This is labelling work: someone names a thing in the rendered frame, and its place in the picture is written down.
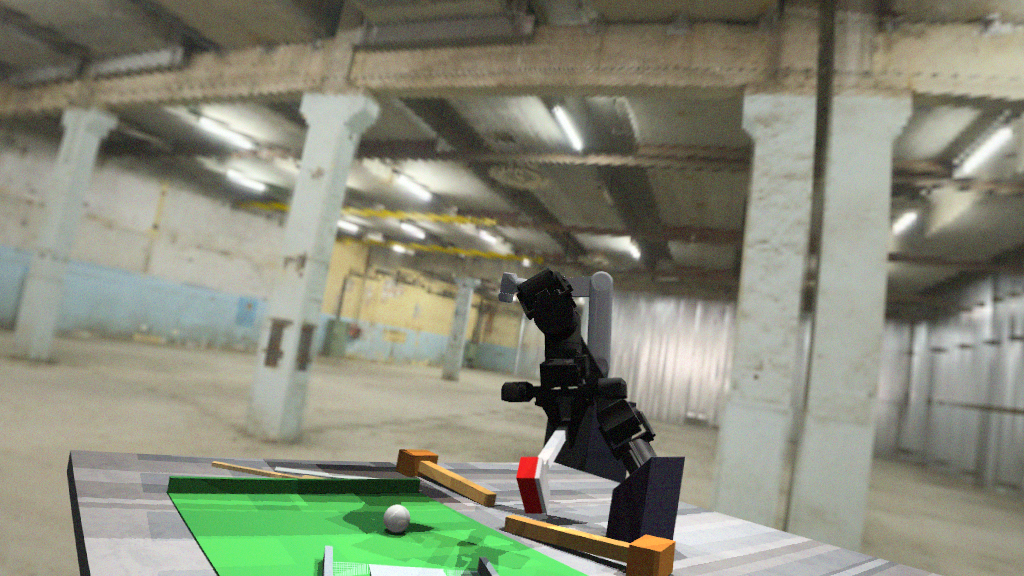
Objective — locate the green rectangular mat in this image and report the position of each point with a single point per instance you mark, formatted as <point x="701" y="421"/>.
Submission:
<point x="285" y="535"/>

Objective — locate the white golf ball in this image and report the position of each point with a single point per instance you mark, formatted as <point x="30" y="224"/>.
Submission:
<point x="396" y="518"/>

